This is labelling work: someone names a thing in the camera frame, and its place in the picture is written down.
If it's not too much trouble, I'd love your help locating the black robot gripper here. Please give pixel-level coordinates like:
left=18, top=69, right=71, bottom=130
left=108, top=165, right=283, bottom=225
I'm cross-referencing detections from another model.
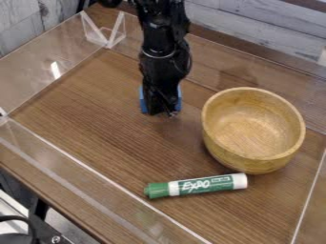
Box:
left=139, top=47, right=192, bottom=116

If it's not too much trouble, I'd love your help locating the green Expo marker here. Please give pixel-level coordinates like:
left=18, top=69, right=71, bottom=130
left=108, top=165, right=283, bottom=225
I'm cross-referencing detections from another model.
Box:
left=144, top=173, right=248, bottom=199

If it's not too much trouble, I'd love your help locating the black metal bracket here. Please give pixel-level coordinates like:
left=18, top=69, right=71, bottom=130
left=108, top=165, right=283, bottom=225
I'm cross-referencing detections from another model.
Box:
left=29, top=199, right=73, bottom=244

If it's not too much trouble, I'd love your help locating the black cable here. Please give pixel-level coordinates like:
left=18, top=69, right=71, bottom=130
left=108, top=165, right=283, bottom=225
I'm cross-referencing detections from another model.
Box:
left=0, top=214, right=44, bottom=244

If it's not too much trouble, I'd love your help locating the brown wooden bowl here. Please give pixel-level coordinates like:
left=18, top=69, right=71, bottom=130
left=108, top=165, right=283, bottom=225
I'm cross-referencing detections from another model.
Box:
left=202, top=87, right=306, bottom=174

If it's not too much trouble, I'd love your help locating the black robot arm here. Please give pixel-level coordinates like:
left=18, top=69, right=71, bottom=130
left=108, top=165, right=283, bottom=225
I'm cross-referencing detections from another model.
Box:
left=96, top=0, right=192, bottom=116

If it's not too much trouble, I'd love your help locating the clear acrylic tray wall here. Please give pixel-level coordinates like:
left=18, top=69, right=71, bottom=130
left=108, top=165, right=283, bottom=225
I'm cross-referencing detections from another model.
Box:
left=0, top=7, right=326, bottom=244

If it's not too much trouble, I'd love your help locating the blue foam block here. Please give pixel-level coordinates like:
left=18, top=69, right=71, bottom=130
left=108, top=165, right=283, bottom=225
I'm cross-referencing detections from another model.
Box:
left=139, top=86, right=181, bottom=114

